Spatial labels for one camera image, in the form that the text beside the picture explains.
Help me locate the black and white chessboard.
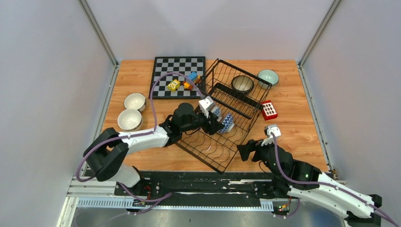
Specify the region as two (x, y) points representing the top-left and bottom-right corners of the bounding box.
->
(149, 56), (206, 99)

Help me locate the beige floral bowl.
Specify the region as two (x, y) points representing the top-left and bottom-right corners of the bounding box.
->
(122, 125), (142, 132)
(117, 109), (143, 129)

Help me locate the black wire dish rack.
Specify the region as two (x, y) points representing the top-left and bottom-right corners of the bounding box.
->
(177, 59), (272, 173)

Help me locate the yellow owl toy block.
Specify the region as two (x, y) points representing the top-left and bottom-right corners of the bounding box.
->
(167, 79), (181, 91)

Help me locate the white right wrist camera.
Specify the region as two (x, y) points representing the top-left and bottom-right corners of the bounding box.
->
(261, 124), (281, 146)

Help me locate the white grid pattern bowl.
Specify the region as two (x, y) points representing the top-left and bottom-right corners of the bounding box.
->
(258, 70), (279, 88)

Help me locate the purple cable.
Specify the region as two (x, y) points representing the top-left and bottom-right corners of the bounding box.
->
(270, 133), (400, 227)
(75, 72), (206, 227)

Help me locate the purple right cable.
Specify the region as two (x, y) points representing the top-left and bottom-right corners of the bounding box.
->
(270, 133), (400, 227)

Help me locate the aluminium frame post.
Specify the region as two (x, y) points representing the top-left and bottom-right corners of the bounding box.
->
(298, 0), (342, 67)
(78, 0), (119, 67)

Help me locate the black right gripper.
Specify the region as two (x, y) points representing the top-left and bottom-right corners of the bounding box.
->
(236, 136), (283, 178)

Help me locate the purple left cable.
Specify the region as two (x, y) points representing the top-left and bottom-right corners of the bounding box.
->
(75, 72), (206, 227)

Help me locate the black patterned rim bowl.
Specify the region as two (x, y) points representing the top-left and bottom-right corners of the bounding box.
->
(231, 75), (254, 90)

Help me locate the teal white dotted bowl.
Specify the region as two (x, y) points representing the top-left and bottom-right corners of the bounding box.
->
(123, 93), (147, 112)

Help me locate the aluminium frame post right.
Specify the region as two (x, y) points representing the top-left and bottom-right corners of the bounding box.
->
(298, 0), (342, 67)

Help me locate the blue yellow toy brick car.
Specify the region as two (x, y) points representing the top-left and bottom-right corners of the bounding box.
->
(183, 71), (201, 91)

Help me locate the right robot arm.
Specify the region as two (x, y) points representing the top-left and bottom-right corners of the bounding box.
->
(237, 140), (383, 227)

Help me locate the aluminium frame post left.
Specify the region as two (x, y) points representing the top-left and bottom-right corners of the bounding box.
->
(78, 0), (119, 67)

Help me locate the blue white geometric bowl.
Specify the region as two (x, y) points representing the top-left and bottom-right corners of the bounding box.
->
(218, 113), (234, 134)

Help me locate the white blue rose bowl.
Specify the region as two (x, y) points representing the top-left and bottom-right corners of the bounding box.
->
(211, 105), (222, 121)

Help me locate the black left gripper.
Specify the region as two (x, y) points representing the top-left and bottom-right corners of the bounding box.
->
(181, 110), (225, 135)

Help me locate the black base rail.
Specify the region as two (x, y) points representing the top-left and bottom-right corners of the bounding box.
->
(67, 170), (347, 212)

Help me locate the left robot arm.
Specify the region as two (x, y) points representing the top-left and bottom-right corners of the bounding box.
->
(83, 103), (224, 195)

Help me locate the red toy window brick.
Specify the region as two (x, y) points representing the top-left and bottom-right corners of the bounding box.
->
(261, 100), (278, 121)

